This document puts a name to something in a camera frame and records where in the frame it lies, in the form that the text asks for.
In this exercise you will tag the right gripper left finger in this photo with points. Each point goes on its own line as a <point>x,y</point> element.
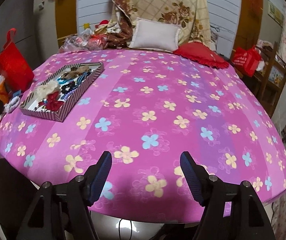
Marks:
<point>95,178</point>

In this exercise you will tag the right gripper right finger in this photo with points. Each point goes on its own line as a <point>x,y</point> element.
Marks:
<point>196,177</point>

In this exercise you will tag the striped white jewelry tray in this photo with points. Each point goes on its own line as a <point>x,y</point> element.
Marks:
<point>30,105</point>

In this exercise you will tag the red shiny bow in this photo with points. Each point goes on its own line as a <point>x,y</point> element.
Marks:
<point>52,102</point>

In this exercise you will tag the pink floral bed sheet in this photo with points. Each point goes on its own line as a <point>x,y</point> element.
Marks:
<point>146,108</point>

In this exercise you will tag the black scrunchie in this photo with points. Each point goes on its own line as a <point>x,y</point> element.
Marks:
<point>68,87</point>

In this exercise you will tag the cream polka dot scrunchie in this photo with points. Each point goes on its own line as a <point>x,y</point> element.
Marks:
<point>42,91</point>

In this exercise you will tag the brown ribbon bow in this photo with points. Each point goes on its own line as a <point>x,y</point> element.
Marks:
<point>75,72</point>

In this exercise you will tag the wooden chair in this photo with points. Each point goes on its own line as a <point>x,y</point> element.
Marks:
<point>271,79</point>

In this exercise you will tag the red frilled cushion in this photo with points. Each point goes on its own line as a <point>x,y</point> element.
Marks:
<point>198,52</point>

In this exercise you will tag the red shopping bag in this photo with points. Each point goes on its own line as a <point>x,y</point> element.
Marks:
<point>246,61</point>

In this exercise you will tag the clear plastic bag of items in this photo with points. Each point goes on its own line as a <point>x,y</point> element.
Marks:
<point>85,41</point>

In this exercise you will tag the red bag at left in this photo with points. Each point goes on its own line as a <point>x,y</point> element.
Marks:
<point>13,66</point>

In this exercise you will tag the grey white small pillow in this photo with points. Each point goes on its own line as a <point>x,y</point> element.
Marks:
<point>152,35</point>

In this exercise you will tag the beige floral quilt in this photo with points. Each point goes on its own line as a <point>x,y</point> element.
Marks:
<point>191,15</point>

